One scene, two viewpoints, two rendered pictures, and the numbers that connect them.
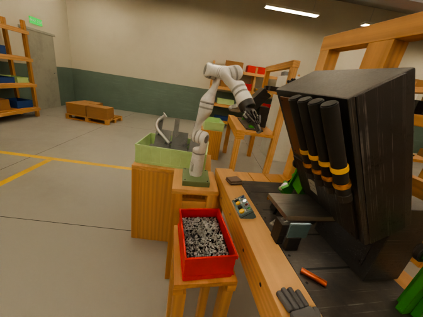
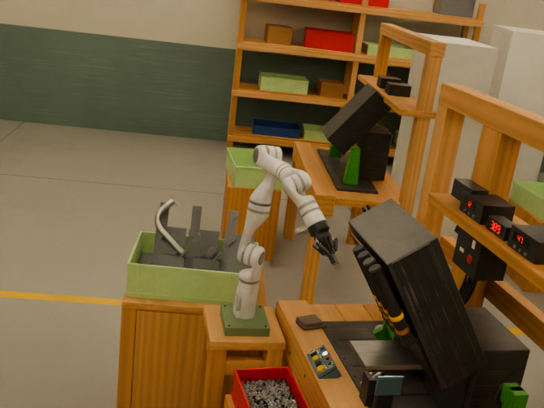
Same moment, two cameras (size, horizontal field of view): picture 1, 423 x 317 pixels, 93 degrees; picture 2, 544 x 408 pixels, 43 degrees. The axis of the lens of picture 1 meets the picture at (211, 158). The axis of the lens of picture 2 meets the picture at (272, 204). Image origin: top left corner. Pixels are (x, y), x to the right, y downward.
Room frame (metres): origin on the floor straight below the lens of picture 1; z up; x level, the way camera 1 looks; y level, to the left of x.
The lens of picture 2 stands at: (-1.36, 0.15, 2.32)
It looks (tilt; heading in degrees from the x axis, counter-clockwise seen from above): 19 degrees down; 358
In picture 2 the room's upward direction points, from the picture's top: 7 degrees clockwise
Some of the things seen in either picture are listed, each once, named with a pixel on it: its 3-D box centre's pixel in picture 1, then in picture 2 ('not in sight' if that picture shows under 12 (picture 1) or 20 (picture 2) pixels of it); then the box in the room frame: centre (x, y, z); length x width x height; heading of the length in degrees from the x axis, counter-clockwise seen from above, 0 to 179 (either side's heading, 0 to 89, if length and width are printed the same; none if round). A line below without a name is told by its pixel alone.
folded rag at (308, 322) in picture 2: (234, 180); (309, 322); (1.28, -0.18, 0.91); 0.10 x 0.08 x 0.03; 117
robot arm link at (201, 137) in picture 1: (200, 143); (251, 263); (1.32, 0.09, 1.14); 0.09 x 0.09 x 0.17; 65
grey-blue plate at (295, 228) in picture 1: (296, 236); (387, 393); (0.72, -0.42, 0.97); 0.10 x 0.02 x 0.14; 103
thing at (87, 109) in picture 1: (95, 112); not in sight; (5.74, 3.55, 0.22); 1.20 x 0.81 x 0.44; 89
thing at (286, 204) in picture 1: (317, 207); (409, 355); (0.74, -0.47, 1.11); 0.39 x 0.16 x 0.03; 103
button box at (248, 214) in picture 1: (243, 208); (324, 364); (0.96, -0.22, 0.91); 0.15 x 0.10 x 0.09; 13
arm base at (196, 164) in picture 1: (197, 163); (246, 296); (1.33, 0.10, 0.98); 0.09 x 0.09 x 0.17; 16
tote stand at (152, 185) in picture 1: (173, 194); (192, 351); (1.80, 0.34, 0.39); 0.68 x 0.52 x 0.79; 93
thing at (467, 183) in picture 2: not in sight; (469, 193); (1.17, -0.70, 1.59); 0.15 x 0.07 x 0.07; 13
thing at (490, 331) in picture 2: (365, 221); (472, 369); (0.77, -0.71, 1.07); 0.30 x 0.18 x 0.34; 13
